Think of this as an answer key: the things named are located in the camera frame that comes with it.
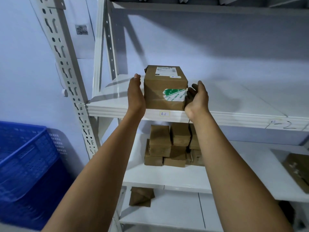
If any person's right hand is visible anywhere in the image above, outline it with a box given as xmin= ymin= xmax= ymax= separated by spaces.
xmin=184 ymin=80 xmax=209 ymax=121

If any person's left hand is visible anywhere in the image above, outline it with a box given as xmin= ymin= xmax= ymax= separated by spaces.
xmin=127 ymin=73 xmax=147 ymax=114

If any cardboard box with green label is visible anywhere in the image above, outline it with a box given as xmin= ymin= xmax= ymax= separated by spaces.
xmin=144 ymin=65 xmax=189 ymax=111

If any person's left forearm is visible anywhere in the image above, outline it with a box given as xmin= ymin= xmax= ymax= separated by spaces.
xmin=42 ymin=110 xmax=147 ymax=232

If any person's right forearm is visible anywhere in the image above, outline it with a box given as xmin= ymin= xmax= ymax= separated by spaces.
xmin=188 ymin=111 xmax=294 ymax=232

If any white metal shelf rack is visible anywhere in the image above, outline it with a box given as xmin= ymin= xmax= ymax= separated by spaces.
xmin=29 ymin=0 xmax=309 ymax=232

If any pile of small cardboard boxes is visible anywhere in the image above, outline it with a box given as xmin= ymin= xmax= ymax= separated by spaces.
xmin=144 ymin=123 xmax=205 ymax=168

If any brown folded cardboard packet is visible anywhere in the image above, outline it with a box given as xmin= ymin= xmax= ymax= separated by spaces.
xmin=129 ymin=187 xmax=155 ymax=207

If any flat brown cardboard box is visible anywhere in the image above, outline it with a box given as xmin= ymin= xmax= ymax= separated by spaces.
xmin=282 ymin=153 xmax=309 ymax=194

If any blue plastic crate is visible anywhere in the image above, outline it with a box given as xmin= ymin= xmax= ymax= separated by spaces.
xmin=0 ymin=121 xmax=73 ymax=231

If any thin black cord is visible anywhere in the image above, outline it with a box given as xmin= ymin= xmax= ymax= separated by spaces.
xmin=186 ymin=119 xmax=193 ymax=163

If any grey printed wall sticker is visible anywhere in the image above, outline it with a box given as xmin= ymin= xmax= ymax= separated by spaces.
xmin=75 ymin=24 xmax=89 ymax=36

